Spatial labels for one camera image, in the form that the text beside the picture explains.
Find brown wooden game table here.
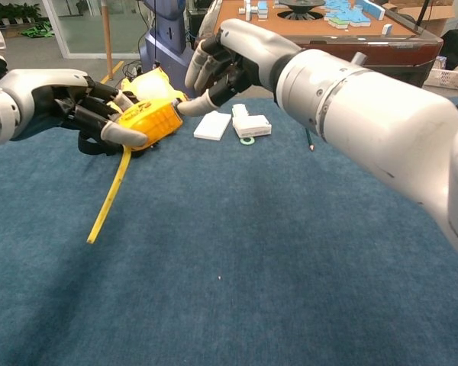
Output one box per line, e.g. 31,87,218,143
197,0,444,89

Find blue felt table cover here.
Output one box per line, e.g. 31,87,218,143
0,96,458,366

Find white plastic basket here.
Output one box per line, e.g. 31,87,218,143
422,67,458,93

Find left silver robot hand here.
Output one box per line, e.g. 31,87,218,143
0,68,150,149

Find cardboard box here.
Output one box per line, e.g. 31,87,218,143
381,0,457,38

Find yellow tape measure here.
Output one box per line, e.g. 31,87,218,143
86,97,185,246

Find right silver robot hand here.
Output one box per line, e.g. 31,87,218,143
177,18,303,117

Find blue machine base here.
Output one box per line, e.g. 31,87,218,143
138,0,200,98

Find flat white box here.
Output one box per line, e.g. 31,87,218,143
192,111,233,143

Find wooden pole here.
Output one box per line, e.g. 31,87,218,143
102,0,115,79

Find tangle of black cables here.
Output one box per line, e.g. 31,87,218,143
120,60,152,83

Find yellow plush toy with harness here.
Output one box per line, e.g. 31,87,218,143
77,67,189,158

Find potted green plants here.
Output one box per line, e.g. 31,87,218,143
0,2,44,26

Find small white box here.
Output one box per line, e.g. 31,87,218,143
231,112,273,140

